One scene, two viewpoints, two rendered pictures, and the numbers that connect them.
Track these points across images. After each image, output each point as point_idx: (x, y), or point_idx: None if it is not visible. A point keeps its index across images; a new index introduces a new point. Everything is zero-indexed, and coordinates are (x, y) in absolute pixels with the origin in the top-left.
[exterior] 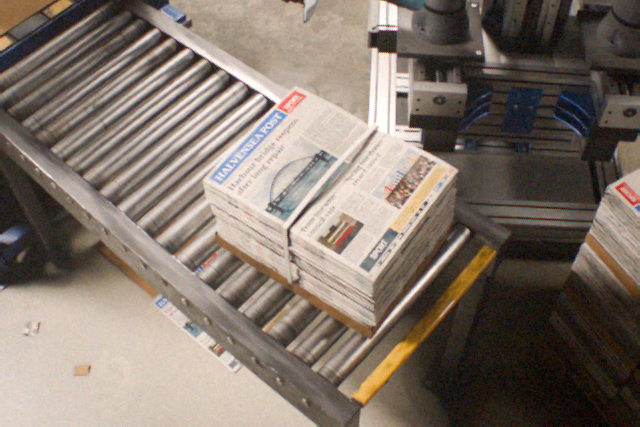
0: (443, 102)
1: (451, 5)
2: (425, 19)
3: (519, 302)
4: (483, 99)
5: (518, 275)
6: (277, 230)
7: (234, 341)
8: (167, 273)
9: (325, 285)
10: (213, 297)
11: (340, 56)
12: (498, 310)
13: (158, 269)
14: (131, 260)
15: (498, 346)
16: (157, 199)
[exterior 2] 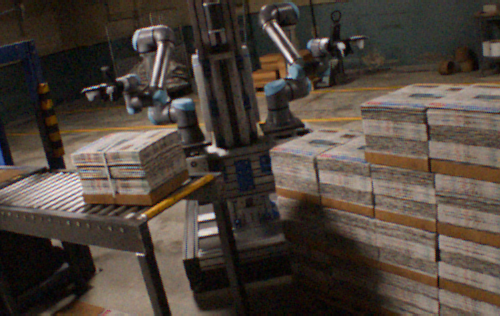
0: (196, 165)
1: (189, 122)
2: (181, 135)
3: (285, 290)
4: (222, 171)
5: (283, 281)
6: (100, 157)
7: (89, 223)
8: (60, 214)
9: (126, 181)
10: (80, 214)
11: (175, 234)
12: (273, 295)
13: (56, 214)
14: (45, 227)
15: (275, 308)
16: None
